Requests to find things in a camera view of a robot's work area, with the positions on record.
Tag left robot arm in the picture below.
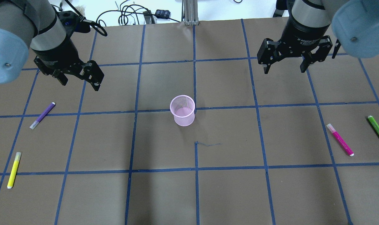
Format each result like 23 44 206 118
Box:
0 0 107 91

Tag black cable bundle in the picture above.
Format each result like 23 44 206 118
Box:
84 0 181 28

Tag pink mesh cup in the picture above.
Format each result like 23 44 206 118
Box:
169 95 195 127

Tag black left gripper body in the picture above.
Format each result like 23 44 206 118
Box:
33 39 84 80

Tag yellow marker pen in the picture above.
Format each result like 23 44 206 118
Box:
7 152 21 189

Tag purple marker pen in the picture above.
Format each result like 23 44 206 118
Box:
29 102 56 129

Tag pink marker pen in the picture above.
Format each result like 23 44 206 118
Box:
326 123 354 157

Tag black power adapter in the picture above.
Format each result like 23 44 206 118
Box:
154 9 171 19

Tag aluminium frame post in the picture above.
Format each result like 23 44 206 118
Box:
181 0 199 26

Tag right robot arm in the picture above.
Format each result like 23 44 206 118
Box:
257 0 379 74

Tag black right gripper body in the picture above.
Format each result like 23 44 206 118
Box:
277 17 329 61

